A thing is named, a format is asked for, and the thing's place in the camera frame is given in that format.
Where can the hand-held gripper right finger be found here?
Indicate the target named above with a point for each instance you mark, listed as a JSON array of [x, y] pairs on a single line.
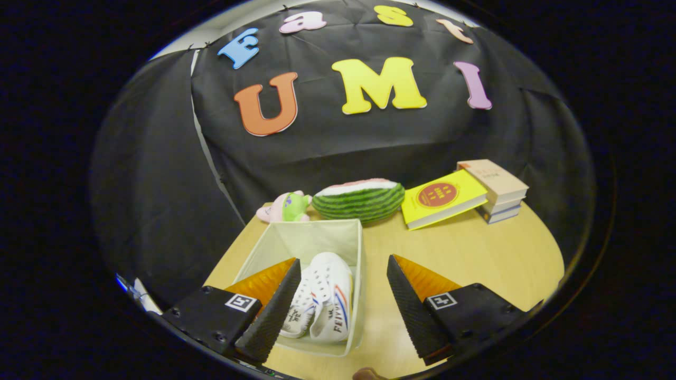
[[414, 316]]

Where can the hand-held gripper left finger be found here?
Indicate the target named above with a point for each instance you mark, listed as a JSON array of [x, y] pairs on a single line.
[[274, 316]]

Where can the white canvas shoe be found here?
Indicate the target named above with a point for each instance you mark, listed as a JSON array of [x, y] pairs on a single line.
[[301, 311], [332, 285]]

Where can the cream fabric storage box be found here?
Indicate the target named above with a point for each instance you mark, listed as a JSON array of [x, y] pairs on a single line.
[[317, 235]]

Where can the pink and green plush toy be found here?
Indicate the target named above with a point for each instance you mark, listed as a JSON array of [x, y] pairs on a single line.
[[293, 208]]

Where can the yellow book with red circle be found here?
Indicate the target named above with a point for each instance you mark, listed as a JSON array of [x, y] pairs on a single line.
[[438, 200]]

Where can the watermelon slice plush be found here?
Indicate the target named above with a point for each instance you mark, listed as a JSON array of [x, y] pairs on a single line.
[[359, 203]]

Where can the white curved object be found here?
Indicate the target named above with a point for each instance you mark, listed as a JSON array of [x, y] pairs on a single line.
[[145, 295]]

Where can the thin stacked book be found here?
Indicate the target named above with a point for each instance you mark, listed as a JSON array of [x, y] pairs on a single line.
[[504, 216], [507, 207]]

